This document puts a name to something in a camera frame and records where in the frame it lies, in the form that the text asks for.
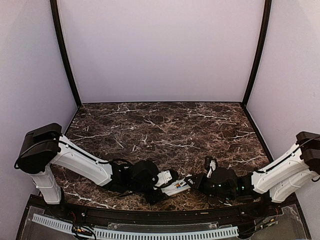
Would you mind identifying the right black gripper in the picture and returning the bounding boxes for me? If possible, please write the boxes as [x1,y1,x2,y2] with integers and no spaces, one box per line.
[184,171,234,201]

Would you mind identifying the white remote control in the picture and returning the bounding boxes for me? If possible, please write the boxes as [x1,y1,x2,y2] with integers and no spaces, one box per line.
[161,180,191,197]

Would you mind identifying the white battery cover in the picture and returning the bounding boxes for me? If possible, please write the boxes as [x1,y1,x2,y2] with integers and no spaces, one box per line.
[177,180,190,189]

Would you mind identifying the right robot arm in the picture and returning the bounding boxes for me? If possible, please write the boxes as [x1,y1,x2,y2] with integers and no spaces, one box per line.
[184,131,320,217]

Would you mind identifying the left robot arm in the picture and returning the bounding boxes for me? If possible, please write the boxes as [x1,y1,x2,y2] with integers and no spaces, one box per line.
[14,123,173,218]

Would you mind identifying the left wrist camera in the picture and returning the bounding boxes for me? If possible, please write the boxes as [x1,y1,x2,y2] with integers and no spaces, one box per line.
[154,169,179,189]

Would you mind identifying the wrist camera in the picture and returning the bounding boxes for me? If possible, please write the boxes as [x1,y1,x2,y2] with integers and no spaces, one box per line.
[154,169,179,189]
[204,156,218,179]

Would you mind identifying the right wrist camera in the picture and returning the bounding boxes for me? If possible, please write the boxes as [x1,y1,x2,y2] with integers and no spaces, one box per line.
[204,156,218,179]

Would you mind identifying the white slotted cable duct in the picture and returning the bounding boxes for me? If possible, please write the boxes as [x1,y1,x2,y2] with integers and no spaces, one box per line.
[32,213,239,240]

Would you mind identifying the black front rail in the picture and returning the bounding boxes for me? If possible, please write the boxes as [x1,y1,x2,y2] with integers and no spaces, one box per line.
[27,194,297,226]

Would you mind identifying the right black frame post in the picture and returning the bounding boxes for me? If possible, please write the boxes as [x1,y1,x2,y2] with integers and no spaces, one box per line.
[241,0,272,109]

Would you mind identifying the black frame post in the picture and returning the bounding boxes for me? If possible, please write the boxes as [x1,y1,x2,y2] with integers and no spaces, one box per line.
[49,0,82,108]
[241,0,272,109]

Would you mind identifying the left black frame post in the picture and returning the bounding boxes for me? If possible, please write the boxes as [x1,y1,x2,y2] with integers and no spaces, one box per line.
[49,0,82,108]

